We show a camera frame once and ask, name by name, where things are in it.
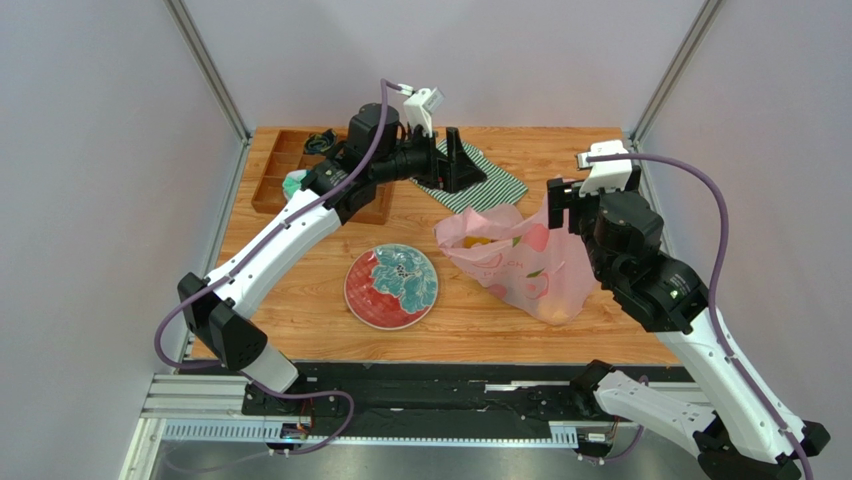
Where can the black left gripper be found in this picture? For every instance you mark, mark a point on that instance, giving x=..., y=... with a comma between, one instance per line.
x=453, y=173

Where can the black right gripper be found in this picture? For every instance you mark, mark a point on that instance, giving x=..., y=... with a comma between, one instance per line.
x=559, y=205

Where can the pink plastic bag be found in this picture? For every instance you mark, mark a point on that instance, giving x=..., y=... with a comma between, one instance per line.
x=542, y=272

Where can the yellow banana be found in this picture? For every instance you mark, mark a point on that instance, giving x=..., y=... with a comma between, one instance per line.
x=474, y=241

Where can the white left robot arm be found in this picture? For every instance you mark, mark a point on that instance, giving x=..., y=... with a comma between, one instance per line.
x=377, y=150

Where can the green striped cloth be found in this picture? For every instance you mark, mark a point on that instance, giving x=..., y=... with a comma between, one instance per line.
x=499, y=187

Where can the patterned fruit plate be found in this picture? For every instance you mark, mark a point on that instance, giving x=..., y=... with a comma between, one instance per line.
x=391, y=287

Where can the dark green item in tray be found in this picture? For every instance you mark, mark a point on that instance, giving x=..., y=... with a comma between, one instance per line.
x=320, y=143

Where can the teal patterned socks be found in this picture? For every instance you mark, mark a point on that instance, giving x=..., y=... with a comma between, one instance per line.
x=293, y=183

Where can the wooden compartment tray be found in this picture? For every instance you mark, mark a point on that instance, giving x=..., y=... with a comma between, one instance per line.
x=284, y=152

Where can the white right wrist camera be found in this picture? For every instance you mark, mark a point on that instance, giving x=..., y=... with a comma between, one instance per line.
x=606, y=176

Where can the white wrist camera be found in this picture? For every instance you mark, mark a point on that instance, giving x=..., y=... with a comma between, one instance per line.
x=419, y=109
x=606, y=176

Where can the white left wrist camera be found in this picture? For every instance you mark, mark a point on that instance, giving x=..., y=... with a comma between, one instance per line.
x=419, y=109

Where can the aluminium frame post right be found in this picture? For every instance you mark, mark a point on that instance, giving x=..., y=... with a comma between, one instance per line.
x=691, y=42

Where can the aluminium frame post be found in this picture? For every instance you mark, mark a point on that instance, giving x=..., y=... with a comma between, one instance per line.
x=691, y=42
x=191, y=34

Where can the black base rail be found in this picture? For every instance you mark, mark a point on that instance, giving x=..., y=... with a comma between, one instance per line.
x=432, y=400

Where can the aluminium frame post left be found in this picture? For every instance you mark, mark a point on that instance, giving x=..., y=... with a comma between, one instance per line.
x=191, y=34

